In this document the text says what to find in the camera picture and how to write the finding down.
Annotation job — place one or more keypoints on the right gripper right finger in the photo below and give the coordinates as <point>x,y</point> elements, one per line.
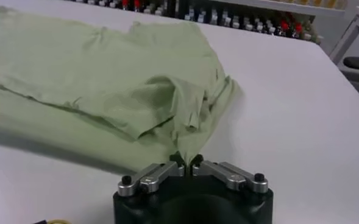
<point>234,178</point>

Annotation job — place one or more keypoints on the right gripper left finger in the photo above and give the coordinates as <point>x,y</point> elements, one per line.
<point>150,179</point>

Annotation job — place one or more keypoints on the light green printed t-shirt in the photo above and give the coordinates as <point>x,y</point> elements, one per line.
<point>106,76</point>

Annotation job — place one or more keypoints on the small dark beige-label bottle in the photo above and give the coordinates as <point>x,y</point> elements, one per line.
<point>112,3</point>
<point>101,2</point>
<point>260,27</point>
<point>271,29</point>

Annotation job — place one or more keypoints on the small dark white-label bottle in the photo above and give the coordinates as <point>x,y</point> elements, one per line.
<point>248,25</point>
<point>236,22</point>

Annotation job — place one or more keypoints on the small green-tinted water bottle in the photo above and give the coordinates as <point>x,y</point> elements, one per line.
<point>213,19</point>
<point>227,21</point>

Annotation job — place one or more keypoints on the small red-capped cola bottle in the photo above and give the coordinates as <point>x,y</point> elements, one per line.
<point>136,3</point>
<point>125,3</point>
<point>298,28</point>
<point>284,26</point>

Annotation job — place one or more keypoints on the small yellow drink bottle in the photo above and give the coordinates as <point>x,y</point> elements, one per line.
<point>307,35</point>
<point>147,9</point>
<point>158,11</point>
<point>318,39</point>

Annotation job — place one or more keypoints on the small blue water bottle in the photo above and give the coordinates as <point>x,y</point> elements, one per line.
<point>190,14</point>
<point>200,17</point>

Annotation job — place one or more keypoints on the white glass drinks cabinet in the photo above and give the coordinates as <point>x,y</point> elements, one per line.
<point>289,6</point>
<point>167,4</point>

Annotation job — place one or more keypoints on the white side table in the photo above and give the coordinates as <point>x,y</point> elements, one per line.
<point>346,36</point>

